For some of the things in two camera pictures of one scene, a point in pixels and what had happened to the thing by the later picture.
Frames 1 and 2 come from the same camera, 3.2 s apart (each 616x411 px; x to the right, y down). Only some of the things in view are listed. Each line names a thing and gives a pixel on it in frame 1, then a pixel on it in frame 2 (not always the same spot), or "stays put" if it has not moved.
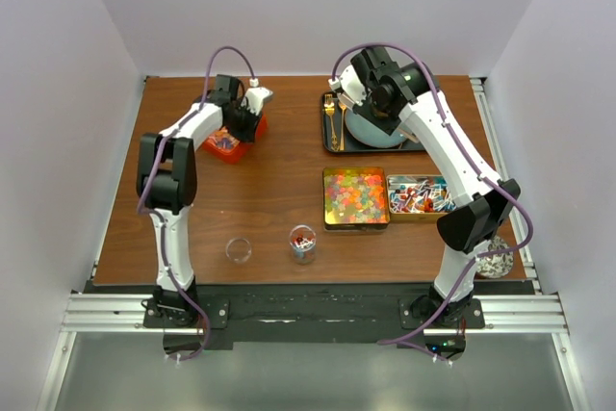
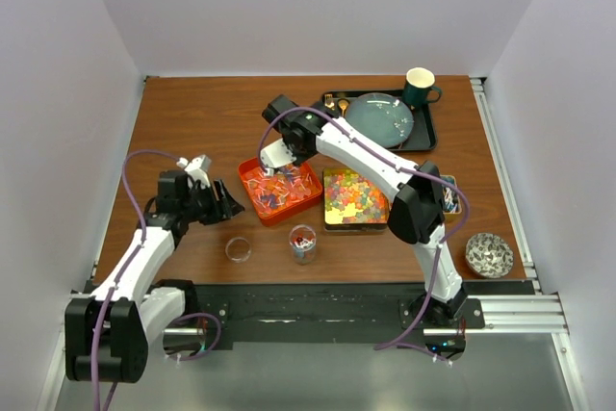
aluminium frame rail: (538, 314) stays put
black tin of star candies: (355, 198) stays put
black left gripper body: (243, 123) → (201, 205)
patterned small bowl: (496, 266) stays put
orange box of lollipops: (221, 144) → (277, 196)
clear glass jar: (303, 243) stays put
